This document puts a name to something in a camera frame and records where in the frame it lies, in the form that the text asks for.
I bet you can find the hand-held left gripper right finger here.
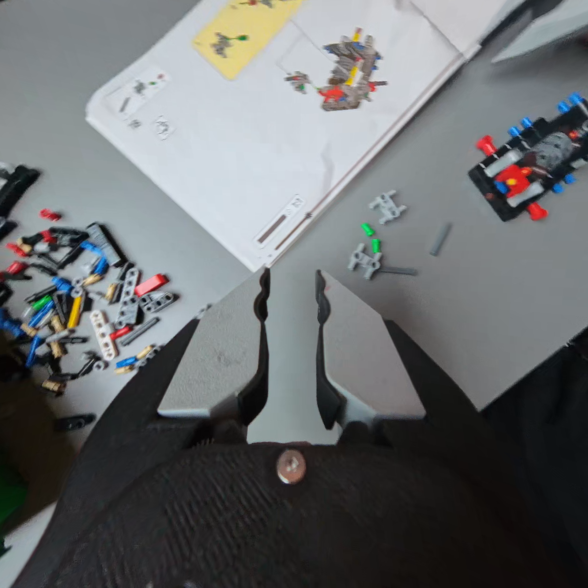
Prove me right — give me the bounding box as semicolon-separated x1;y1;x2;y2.
315;269;427;431

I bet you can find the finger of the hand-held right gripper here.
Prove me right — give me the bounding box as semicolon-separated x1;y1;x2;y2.
478;0;536;47
492;0;588;63

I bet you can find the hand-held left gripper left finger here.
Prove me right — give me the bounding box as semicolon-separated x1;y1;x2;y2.
157;268;271;427

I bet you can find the pile of lego pieces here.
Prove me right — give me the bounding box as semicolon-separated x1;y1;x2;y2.
0;163;177;432

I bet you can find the grey lego H connector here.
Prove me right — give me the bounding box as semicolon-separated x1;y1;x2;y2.
348;243;383;280
369;190;407;225

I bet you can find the black lego frame assembly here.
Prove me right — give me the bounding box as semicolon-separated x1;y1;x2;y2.
468;92;588;222

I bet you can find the lego instruction booklet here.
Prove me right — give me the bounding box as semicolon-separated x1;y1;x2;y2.
85;0;524;272

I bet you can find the green plastic bin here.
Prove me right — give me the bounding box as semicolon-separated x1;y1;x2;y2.
0;464;28;538

